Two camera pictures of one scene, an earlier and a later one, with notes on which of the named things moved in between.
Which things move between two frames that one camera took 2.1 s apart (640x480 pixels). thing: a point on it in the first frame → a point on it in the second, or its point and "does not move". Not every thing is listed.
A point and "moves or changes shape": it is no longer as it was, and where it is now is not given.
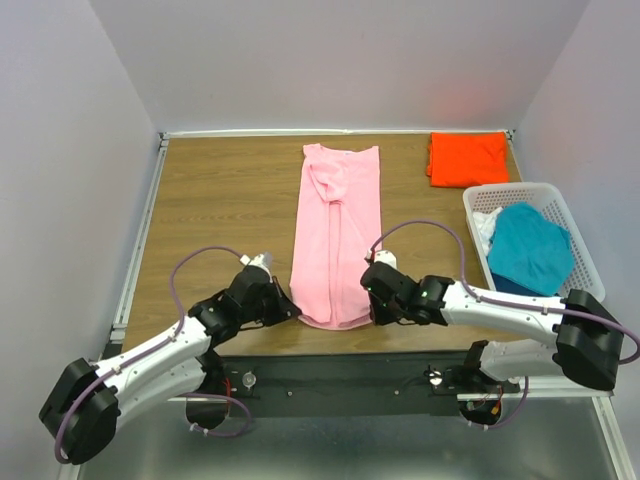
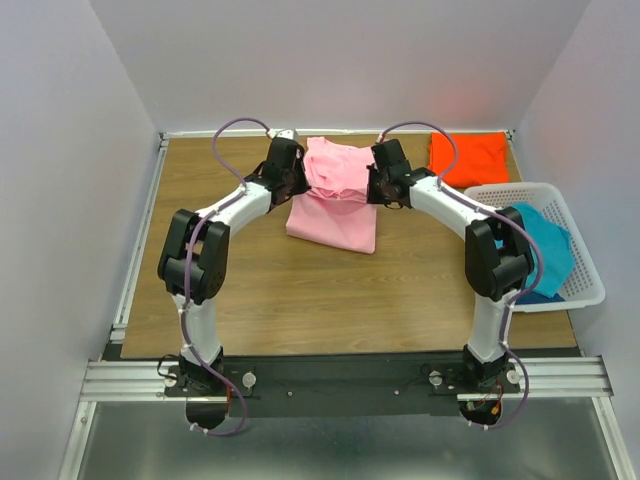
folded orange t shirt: [456, 159] does not move
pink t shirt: [336, 234] moves or changes shape
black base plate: [343, 384] does not move
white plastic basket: [587, 275] does not move
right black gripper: [378, 316] → [372, 197]
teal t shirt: [528, 247] does not move
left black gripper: [285, 309] → [302, 185]
